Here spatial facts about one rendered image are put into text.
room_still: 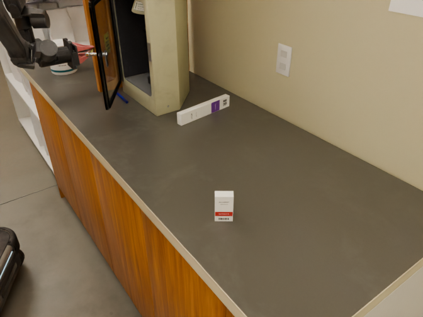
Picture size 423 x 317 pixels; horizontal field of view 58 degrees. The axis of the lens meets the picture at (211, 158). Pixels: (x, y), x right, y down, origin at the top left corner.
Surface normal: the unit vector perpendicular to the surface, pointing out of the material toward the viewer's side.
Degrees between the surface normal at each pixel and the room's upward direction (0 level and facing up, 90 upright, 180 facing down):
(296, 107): 90
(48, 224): 0
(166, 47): 90
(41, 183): 0
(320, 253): 0
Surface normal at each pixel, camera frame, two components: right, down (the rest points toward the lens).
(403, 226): 0.00, -0.84
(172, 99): 0.59, 0.44
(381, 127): -0.81, 0.32
